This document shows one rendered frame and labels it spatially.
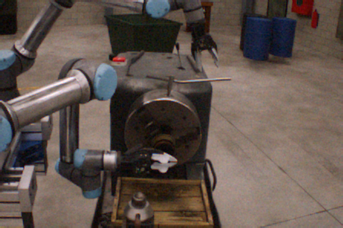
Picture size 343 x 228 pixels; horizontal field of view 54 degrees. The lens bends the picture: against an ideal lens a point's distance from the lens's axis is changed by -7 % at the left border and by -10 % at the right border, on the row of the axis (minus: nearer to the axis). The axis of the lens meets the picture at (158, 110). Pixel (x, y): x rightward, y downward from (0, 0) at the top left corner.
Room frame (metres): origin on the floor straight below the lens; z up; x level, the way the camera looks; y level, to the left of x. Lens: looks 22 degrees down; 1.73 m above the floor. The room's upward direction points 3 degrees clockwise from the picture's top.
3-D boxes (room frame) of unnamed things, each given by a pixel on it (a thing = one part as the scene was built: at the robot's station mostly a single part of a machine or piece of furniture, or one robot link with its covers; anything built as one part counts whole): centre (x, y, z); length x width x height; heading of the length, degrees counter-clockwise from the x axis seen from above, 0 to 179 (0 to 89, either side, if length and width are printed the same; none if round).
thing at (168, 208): (1.13, -0.03, 0.89); 0.36 x 0.30 x 0.04; 92
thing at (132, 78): (1.78, 0.01, 1.06); 0.59 x 0.48 x 0.39; 2
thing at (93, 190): (1.12, 0.25, 0.97); 0.11 x 0.08 x 0.11; 53
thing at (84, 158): (1.11, 0.23, 1.07); 0.11 x 0.08 x 0.09; 92
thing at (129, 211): (0.77, 0.04, 1.13); 0.08 x 0.08 x 0.03
